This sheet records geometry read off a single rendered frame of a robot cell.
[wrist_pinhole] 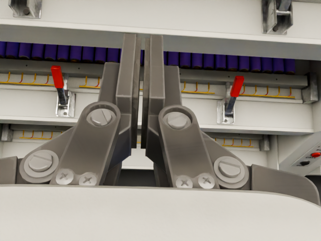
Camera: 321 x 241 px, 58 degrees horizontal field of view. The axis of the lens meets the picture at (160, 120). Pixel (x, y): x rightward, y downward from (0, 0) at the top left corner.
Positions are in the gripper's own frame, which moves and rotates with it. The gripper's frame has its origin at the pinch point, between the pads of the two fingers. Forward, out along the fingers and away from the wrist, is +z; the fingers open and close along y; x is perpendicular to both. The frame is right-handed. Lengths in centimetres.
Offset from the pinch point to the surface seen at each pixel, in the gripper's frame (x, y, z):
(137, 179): -59, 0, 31
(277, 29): -7.7, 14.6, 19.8
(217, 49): -11.1, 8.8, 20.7
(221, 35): -8.5, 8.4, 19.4
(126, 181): -59, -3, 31
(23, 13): -7.8, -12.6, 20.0
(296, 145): -34, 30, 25
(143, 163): -47, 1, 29
